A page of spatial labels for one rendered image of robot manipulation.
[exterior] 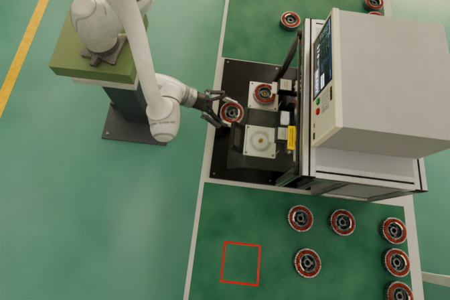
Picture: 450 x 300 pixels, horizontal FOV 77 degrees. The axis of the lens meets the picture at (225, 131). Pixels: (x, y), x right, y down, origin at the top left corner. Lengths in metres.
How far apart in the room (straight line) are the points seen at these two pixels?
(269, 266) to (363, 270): 0.41
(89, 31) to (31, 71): 1.43
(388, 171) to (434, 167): 1.61
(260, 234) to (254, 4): 1.27
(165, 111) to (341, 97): 0.58
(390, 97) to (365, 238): 0.72
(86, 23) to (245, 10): 0.88
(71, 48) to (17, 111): 1.12
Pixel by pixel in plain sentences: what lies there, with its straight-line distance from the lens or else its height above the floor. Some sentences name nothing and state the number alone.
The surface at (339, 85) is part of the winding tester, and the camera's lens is 0.94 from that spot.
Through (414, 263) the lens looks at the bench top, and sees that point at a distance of 1.61.
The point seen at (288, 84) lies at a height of 0.92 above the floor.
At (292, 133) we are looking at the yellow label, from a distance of 1.11.
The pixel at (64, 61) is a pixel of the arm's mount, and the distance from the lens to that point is 1.62.
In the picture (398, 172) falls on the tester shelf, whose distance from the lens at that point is 1.18.
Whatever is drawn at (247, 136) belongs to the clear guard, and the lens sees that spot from 1.07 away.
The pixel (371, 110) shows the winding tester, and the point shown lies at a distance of 0.95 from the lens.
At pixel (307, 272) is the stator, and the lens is 1.36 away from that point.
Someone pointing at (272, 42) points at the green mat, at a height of 0.75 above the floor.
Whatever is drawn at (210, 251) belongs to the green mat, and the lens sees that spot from 1.32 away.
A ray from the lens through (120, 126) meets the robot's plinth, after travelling 2.27.
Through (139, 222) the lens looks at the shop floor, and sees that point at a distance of 2.11.
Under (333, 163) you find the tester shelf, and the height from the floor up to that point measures 1.11.
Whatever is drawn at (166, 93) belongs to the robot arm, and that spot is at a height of 1.06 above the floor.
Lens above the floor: 2.06
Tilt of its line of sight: 70 degrees down
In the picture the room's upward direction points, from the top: 11 degrees clockwise
